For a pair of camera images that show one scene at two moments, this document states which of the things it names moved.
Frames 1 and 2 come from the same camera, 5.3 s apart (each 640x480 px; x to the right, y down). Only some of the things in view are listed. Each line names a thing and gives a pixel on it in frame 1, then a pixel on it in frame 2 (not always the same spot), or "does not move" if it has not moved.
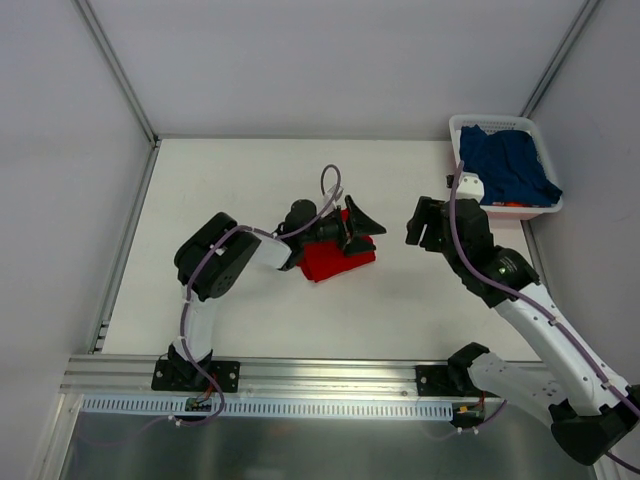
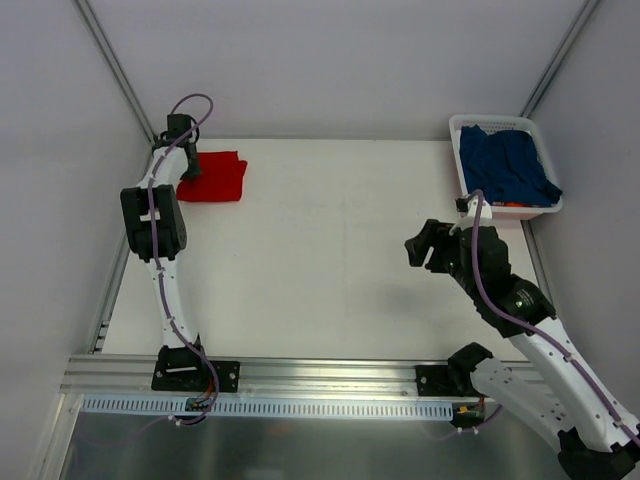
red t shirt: x=324 y=260 → x=221 y=179
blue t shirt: x=508 y=166 does not move
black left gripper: x=345 y=230 → x=190 y=163
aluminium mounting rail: x=260 y=376 does not move
